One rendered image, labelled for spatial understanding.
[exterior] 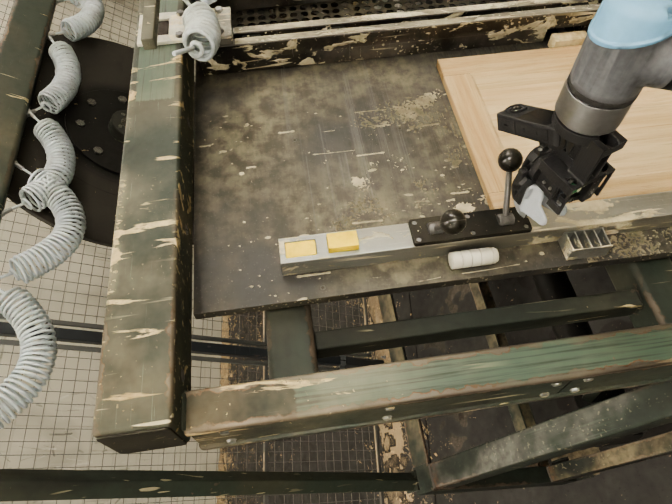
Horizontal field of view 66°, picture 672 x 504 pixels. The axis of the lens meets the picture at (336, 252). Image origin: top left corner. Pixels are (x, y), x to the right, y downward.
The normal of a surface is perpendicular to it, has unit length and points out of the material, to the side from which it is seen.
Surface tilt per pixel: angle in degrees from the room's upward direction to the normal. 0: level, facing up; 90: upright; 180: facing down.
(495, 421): 0
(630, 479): 0
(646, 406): 0
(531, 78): 57
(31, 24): 90
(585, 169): 38
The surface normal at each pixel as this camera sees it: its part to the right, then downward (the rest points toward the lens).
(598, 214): -0.01, -0.53
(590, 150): -0.88, 0.40
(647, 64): -0.25, 0.70
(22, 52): 0.53, -0.52
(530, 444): -0.83, -0.19
